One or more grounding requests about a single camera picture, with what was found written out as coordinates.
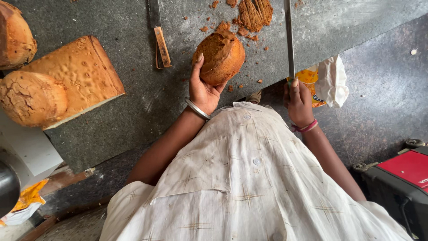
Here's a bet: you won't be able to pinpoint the dark crusted round cake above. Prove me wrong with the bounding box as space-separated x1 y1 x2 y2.
0 0 38 70

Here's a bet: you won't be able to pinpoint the long steel knife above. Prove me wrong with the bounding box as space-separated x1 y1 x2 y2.
284 0 296 88

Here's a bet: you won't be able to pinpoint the red and black wheeled machine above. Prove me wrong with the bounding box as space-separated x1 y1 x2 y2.
352 139 428 241

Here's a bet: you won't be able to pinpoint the person's right hand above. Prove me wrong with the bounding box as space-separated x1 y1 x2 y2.
284 79 315 128

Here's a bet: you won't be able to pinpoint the cracked round golden cake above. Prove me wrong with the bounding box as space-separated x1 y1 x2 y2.
0 71 68 128

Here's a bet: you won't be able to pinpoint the small round brown cake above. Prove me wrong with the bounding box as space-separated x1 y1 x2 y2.
192 29 246 86

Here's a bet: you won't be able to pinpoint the person's brown sandal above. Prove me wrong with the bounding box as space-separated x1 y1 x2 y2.
245 90 262 105

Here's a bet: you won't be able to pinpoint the pink thread wristband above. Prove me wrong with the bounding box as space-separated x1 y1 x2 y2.
291 119 319 134

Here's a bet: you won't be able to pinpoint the wooden handled knife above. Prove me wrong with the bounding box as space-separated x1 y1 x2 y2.
148 0 172 70

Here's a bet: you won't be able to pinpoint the orange and white plastic bag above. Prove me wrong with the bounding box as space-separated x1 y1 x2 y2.
286 55 350 108

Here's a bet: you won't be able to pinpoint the yellow crumpled plastic bag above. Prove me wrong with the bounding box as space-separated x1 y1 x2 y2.
0 179 50 227

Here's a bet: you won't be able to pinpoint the person's left hand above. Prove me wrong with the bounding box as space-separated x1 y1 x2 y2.
189 53 228 116

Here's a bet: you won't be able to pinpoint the person's white patterned shirt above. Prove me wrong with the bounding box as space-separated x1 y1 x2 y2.
99 102 414 241

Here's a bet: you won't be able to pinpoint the black round appliance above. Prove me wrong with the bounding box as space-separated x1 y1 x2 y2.
0 160 21 219

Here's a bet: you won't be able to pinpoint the white box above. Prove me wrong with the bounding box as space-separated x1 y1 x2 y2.
0 109 64 191

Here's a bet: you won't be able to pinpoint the scattered brown cake crumbs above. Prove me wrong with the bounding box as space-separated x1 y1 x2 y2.
181 0 305 93

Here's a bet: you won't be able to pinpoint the sliced brown cake top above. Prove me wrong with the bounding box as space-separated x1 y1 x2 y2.
237 0 274 33

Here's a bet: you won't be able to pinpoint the silver bangle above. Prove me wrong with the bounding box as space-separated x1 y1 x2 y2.
184 97 212 121

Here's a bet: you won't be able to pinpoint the rectangular golden sponge cake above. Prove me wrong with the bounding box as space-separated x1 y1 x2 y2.
20 35 126 131

